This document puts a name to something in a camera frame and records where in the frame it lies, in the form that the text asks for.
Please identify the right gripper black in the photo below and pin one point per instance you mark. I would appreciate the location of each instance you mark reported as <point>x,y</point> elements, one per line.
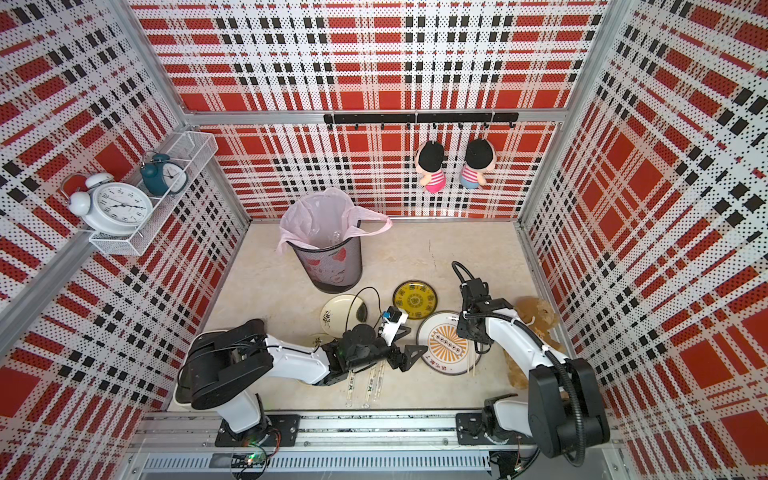
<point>474,321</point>

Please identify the cream plate with black mark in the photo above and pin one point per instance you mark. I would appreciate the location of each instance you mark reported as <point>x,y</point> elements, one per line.
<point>342,313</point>

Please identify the black wall hook rail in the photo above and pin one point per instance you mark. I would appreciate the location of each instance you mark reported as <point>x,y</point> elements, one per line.
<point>356,120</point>

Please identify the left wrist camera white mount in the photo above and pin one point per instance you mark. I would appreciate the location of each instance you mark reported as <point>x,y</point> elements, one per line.
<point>391,321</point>

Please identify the white wire wall shelf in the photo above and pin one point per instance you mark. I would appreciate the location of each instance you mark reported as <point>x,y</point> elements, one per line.
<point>192,150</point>

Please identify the teal alarm clock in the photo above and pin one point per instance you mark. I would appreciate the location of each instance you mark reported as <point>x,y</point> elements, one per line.
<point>161,176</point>

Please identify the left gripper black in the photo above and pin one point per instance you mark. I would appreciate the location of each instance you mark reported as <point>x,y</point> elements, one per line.
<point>393,353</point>

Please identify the white plate orange sunburst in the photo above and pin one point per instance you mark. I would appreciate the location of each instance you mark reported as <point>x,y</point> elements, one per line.
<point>448,354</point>

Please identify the doll with pink shirt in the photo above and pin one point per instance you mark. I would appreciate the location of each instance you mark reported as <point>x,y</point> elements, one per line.
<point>429,164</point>

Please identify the white alarm clock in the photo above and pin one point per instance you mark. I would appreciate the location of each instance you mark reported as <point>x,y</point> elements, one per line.
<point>109,207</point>

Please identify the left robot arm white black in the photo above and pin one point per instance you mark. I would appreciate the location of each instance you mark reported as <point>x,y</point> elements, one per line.
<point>222,366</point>

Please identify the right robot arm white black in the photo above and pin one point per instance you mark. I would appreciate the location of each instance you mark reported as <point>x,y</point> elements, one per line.
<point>564,413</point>

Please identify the black mesh trash bin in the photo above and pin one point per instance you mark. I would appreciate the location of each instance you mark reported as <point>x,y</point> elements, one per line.
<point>335,269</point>

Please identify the doll with striped blue shirt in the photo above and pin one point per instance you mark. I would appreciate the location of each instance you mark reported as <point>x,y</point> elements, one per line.
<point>480,158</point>

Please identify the bare wooden chopstick pair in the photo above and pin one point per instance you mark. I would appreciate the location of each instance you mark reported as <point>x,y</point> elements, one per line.
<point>474,358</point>

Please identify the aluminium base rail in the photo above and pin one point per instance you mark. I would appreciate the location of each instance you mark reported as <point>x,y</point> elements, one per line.
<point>365,442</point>

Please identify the pink plastic bin liner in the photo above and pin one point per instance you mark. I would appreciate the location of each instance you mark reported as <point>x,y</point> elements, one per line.
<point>328,218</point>

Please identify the green circuit board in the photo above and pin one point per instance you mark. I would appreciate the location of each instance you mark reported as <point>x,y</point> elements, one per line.
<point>248,461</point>

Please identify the cream plate with flowers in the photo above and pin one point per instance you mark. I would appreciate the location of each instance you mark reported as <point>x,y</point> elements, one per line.
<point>319,339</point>

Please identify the yellow patterned plate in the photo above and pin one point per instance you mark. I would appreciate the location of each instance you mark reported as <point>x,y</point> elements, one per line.
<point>416,298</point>

